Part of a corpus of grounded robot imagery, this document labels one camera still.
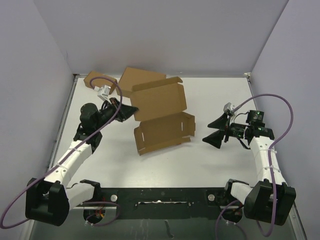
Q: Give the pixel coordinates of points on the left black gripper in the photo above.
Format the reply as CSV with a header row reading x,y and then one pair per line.
x,y
125,111

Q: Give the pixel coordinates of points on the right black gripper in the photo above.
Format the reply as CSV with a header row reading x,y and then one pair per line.
x,y
215,139

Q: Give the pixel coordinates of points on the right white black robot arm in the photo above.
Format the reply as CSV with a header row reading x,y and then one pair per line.
x,y
271,196

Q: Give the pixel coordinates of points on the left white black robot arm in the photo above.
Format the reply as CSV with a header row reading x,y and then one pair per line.
x,y
85,142

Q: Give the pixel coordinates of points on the large closed cardboard box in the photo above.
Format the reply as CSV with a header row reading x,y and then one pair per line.
x,y
134,76

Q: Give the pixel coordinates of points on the small closed cardboard box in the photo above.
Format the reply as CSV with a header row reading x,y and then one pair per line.
x,y
97,79

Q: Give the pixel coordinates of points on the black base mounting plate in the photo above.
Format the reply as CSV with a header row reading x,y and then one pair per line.
x,y
175,203

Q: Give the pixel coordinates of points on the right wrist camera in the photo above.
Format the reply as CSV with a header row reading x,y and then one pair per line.
x,y
229,109

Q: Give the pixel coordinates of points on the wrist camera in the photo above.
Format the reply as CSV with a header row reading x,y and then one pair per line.
x,y
229,109
103,92

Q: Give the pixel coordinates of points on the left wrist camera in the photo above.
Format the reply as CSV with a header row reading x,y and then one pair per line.
x,y
103,92

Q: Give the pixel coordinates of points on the aluminium frame rail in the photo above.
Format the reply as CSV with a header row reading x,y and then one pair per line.
x,y
55,199

